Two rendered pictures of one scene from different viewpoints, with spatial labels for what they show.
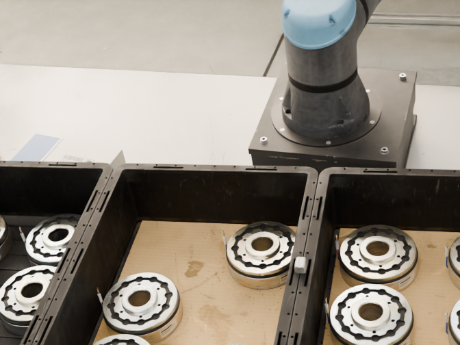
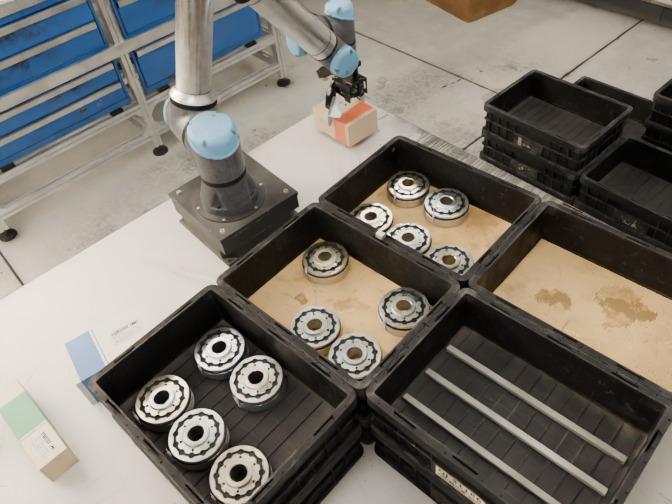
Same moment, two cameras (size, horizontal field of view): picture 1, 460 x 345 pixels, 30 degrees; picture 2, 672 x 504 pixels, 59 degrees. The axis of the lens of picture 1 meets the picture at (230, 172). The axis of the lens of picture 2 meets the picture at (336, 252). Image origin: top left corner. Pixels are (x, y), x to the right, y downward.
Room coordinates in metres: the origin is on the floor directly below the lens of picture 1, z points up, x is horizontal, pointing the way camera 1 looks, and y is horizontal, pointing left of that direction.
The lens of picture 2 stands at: (0.37, 0.72, 1.82)
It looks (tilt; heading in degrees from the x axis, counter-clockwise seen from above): 47 degrees down; 301
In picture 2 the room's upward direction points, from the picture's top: 9 degrees counter-clockwise
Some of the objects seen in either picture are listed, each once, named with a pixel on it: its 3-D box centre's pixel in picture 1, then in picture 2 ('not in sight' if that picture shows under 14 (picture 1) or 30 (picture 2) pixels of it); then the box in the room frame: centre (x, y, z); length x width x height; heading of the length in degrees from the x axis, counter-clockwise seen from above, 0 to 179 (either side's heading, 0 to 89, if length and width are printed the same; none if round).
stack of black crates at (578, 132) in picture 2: not in sight; (546, 157); (0.52, -1.14, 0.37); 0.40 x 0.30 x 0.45; 156
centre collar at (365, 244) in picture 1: (378, 249); (370, 216); (0.80, -0.17, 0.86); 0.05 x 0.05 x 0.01
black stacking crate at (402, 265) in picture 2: (189, 300); (337, 302); (0.77, 0.08, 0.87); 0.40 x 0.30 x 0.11; 162
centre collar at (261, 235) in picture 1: (262, 245); (324, 256); (0.85, -0.03, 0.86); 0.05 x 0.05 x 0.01
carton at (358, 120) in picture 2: not in sight; (345, 118); (1.09, -0.65, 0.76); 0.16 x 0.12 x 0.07; 156
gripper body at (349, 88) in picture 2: not in sight; (347, 76); (1.06, -0.64, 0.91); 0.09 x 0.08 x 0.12; 156
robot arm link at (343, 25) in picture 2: not in sight; (339, 23); (1.07, -0.64, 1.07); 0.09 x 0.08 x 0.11; 58
